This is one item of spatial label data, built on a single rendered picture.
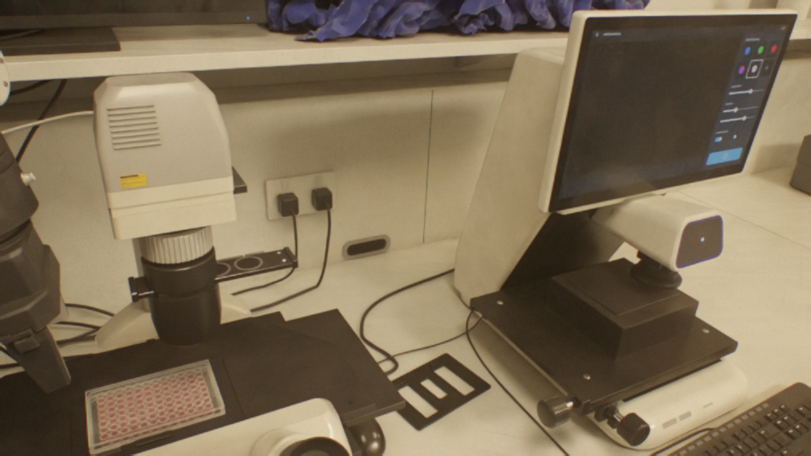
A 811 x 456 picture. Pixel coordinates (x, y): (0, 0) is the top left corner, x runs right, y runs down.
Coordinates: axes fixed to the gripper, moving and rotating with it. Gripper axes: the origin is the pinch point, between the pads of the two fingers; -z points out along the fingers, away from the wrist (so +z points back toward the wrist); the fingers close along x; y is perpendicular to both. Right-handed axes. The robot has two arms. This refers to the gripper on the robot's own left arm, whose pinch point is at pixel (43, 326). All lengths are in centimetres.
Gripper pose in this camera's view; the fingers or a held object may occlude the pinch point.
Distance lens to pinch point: 62.6
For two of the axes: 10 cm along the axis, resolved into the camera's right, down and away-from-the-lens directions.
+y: -8.7, 3.6, -3.3
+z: -1.4, -8.4, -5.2
